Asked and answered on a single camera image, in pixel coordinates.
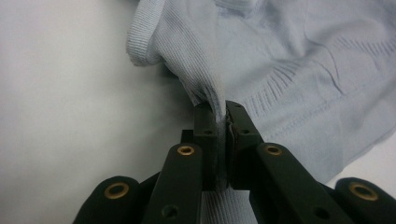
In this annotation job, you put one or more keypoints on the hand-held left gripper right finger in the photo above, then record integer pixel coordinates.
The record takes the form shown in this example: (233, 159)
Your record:
(241, 137)

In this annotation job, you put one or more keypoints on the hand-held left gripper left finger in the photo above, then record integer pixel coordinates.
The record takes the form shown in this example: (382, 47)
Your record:
(208, 146)

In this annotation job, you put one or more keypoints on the light blue knit garment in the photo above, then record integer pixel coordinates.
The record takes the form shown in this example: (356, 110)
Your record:
(280, 56)

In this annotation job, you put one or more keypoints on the white table board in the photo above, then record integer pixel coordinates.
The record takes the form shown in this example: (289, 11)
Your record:
(62, 93)

